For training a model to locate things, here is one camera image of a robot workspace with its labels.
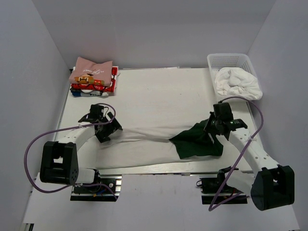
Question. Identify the folded pink t-shirt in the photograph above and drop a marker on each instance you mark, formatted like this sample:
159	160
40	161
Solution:
88	72

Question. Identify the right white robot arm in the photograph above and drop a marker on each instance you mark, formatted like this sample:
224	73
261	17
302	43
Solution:
254	173

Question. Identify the crumpled white t-shirt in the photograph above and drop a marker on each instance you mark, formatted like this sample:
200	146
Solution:
234	81

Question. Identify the folded blue white t-shirt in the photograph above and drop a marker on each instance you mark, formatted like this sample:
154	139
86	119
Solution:
88	93

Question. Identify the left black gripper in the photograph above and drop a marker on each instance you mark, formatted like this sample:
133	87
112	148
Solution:
113	126

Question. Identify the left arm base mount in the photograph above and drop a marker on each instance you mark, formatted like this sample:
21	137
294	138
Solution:
99	193

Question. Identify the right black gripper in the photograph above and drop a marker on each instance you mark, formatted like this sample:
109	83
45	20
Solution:
208	127

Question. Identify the white plastic basket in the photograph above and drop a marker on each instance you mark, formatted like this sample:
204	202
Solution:
218	61

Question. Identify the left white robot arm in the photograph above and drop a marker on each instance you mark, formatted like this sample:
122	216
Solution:
59	158

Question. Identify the white and green raglan t-shirt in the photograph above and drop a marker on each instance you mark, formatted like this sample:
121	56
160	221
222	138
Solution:
170	143

